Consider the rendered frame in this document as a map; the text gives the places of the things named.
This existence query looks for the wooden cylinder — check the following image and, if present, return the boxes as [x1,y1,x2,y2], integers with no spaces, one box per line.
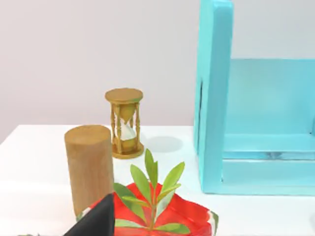
[64,124,115,218]

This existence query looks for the golden hourglass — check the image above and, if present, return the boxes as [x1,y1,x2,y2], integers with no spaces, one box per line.
[105,88,145,160]

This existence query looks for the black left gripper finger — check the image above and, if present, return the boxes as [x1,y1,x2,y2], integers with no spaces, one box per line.
[62,192,115,236]

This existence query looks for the light blue rack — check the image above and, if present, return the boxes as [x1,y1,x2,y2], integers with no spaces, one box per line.
[193,0,315,196]

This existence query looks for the green leafy plant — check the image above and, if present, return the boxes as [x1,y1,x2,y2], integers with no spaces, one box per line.
[113,148,191,235]

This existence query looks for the red plant pot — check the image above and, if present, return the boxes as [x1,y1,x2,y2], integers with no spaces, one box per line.
[76,182,219,236]

